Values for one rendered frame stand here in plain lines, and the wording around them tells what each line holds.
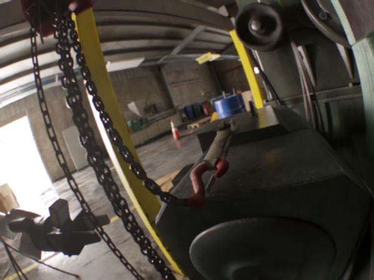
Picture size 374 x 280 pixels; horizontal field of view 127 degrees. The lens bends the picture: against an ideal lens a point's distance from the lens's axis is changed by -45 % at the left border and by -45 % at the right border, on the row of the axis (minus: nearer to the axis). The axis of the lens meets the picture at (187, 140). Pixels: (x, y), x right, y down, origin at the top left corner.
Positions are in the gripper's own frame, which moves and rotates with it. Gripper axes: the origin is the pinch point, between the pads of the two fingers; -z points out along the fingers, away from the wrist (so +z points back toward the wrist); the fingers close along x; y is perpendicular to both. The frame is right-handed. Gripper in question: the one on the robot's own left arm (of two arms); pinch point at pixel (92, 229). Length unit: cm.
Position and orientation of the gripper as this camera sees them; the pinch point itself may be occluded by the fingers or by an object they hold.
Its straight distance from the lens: 35.4
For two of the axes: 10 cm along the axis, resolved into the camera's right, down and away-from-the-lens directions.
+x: 0.5, 1.8, -9.8
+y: -3.3, -9.2, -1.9
